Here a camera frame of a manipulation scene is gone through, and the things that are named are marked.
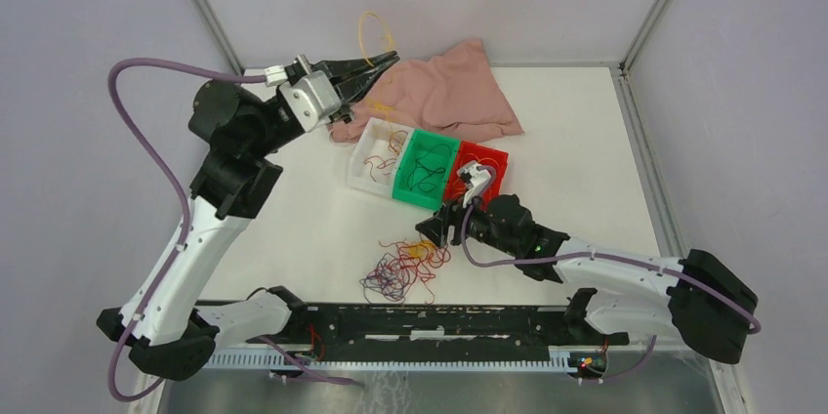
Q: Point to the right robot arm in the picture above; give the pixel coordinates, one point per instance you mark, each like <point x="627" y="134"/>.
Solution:
<point x="695" y="298"/>

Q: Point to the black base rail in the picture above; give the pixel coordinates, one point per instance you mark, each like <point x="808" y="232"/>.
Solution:
<point x="346" y="332"/>

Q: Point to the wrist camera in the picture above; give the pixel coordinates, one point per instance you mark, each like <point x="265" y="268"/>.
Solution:
<point x="477" y="178"/>
<point x="312" y="98"/>

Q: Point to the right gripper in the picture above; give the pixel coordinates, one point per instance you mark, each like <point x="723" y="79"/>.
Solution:
<point x="435" y="228"/>

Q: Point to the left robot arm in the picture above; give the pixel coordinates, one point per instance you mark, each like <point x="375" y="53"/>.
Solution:
<point x="164" y="331"/>

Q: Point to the green plastic bin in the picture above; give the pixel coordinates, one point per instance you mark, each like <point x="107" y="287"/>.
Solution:
<point x="424" y="170"/>

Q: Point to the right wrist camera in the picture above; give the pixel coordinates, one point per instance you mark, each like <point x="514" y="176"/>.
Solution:
<point x="477" y="178"/>

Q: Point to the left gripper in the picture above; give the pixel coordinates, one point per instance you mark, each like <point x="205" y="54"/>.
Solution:
<point x="349" y="83"/>

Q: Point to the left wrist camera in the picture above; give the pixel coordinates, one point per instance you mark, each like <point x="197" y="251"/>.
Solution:
<point x="312" y="98"/>

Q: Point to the translucent white bin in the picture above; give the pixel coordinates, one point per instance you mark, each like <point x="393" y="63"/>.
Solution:
<point x="374" y="162"/>

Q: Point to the pink cloth shorts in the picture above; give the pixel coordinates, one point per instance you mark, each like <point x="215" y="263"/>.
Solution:
<point x="454" y="94"/>

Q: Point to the white cable duct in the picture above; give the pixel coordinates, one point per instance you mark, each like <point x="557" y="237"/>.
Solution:
<point x="266" y="358"/>

